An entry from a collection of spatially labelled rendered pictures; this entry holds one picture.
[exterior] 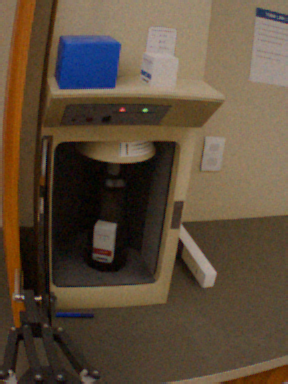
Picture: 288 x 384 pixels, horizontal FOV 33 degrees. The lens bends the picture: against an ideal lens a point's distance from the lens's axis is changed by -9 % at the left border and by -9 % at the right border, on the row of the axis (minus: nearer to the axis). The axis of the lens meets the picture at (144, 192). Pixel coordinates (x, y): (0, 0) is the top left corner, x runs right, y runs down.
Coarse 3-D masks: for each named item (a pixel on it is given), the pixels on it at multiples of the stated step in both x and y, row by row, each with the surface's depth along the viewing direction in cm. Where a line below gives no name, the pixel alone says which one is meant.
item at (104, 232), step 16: (96, 192) 115; (128, 192) 114; (96, 208) 116; (112, 208) 115; (128, 208) 118; (96, 224) 118; (112, 224) 117; (96, 240) 119; (112, 240) 119; (96, 256) 121; (112, 256) 121
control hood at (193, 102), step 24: (48, 96) 87; (72, 96) 83; (96, 96) 85; (120, 96) 86; (144, 96) 87; (168, 96) 88; (192, 96) 89; (216, 96) 91; (48, 120) 91; (168, 120) 98; (192, 120) 99
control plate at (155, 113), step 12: (72, 108) 87; (84, 108) 88; (96, 108) 89; (108, 108) 90; (120, 108) 90; (132, 108) 91; (144, 108) 91; (156, 108) 92; (168, 108) 92; (84, 120) 93; (96, 120) 94; (132, 120) 96; (144, 120) 97; (156, 120) 97
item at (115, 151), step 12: (84, 144) 108; (96, 144) 106; (108, 144) 106; (120, 144) 106; (132, 144) 106; (144, 144) 108; (96, 156) 106; (108, 156) 106; (120, 156) 106; (132, 156) 107; (144, 156) 109
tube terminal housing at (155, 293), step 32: (64, 0) 84; (96, 0) 86; (128, 0) 88; (160, 0) 90; (192, 0) 91; (64, 32) 88; (96, 32) 90; (128, 32) 92; (192, 32) 95; (128, 64) 95; (192, 64) 98; (64, 128) 98; (96, 128) 100; (128, 128) 102; (160, 128) 103; (192, 128) 105; (160, 256) 122; (64, 288) 115; (96, 288) 118; (128, 288) 120; (160, 288) 123
